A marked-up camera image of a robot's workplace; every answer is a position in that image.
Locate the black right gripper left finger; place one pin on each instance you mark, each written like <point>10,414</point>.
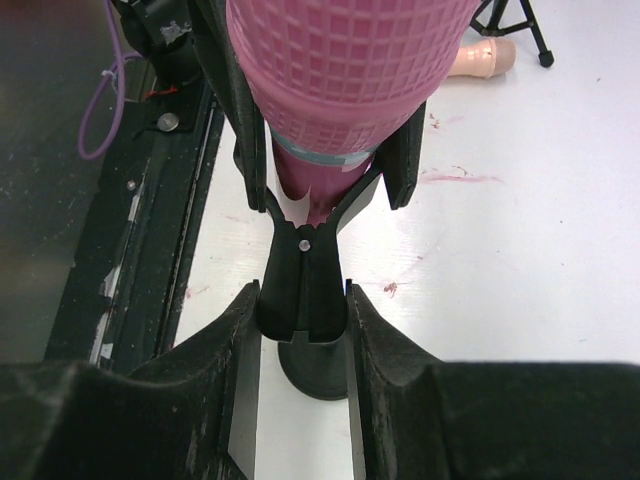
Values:
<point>190,413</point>

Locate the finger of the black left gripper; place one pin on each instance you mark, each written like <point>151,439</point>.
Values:
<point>401,158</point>
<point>217,58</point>

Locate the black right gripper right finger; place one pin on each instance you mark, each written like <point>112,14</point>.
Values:
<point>413,416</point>

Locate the pink toy microphone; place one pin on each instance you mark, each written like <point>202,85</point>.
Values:
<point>334,79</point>

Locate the black round-base clamp stand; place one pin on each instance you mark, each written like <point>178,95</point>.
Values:
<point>302,302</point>

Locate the black robot base mounting bar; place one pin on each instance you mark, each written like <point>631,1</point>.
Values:
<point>124,293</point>

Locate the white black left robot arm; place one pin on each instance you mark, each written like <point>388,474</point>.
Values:
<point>183,39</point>

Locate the beige toy microphone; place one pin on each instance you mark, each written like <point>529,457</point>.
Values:
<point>485,59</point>

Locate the black tripod shock-mount stand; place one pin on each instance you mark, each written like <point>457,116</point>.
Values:
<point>487,18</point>

